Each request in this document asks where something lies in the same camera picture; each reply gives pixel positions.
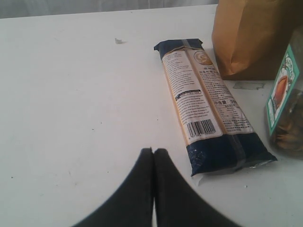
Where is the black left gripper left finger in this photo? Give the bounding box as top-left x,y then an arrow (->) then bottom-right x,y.
75,148 -> 154,227

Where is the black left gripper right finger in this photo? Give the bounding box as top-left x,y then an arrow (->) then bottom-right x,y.
153,148 -> 233,227

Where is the dark blue noodle packet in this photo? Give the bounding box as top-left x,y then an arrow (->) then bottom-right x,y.
154,39 -> 276,176

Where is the clear jar yellow lid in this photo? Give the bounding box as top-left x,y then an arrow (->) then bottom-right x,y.
265,26 -> 303,159

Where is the brown paper shopping bag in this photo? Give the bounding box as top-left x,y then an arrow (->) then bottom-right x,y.
212,0 -> 303,80

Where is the clear tape scrap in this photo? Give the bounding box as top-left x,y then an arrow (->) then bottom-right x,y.
233,81 -> 265,90

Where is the white crumb far left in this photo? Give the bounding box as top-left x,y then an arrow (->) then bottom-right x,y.
115,38 -> 125,44

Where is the white backdrop curtain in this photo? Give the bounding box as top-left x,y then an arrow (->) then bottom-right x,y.
0,0 -> 218,18

